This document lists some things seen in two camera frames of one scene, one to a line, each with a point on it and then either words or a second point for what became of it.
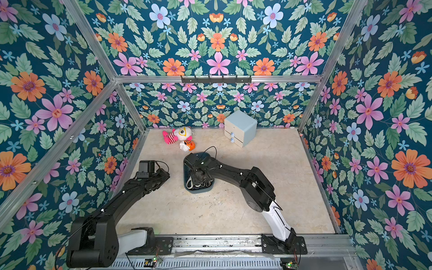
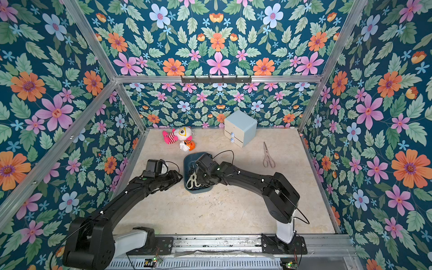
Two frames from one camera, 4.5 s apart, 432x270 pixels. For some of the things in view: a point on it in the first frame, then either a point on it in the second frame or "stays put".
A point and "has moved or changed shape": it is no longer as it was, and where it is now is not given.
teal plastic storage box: [187, 175] stays put
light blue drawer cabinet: [240, 128] stays put
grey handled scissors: [192, 183] stays put
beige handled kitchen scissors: [206, 182] has moved or changed shape
